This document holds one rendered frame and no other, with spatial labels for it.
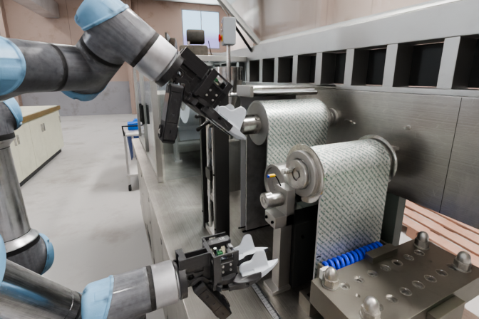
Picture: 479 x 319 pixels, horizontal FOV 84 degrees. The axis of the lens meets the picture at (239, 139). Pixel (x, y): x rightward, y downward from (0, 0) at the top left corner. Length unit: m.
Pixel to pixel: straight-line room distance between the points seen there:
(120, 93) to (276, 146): 11.08
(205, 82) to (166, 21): 11.41
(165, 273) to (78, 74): 0.37
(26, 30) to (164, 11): 4.80
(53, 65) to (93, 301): 0.37
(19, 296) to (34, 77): 0.32
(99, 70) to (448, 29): 0.77
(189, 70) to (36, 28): 11.93
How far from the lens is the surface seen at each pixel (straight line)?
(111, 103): 11.84
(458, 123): 0.81
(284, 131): 0.84
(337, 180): 0.68
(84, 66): 0.52
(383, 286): 0.75
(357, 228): 0.80
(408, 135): 0.88
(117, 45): 0.49
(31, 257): 0.95
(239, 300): 0.83
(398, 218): 0.97
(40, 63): 0.47
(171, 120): 0.51
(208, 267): 0.57
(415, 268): 0.84
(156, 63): 0.49
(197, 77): 0.52
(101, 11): 0.49
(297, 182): 0.67
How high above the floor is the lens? 1.49
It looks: 13 degrees down
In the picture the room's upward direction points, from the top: straight up
